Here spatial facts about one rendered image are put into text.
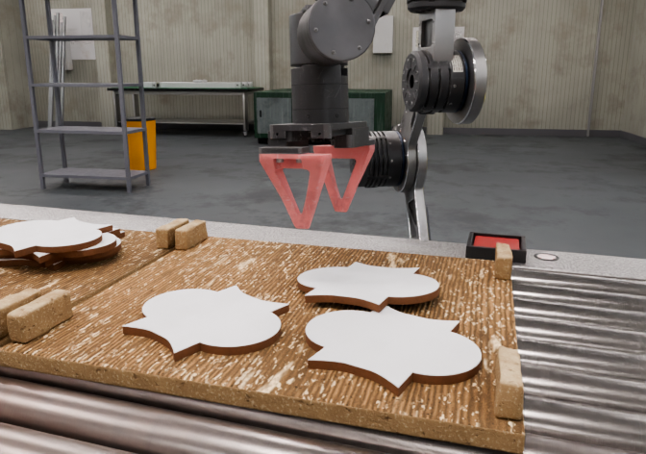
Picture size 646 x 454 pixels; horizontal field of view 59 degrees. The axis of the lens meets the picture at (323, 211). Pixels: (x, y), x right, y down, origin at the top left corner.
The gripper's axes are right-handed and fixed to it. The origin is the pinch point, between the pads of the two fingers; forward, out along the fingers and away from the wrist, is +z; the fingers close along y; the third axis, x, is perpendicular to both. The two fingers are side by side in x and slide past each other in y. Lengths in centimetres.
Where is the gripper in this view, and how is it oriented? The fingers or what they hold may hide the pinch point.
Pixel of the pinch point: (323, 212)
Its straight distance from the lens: 59.8
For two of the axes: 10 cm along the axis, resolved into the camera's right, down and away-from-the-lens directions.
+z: 0.3, 9.8, 1.7
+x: -9.1, -0.5, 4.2
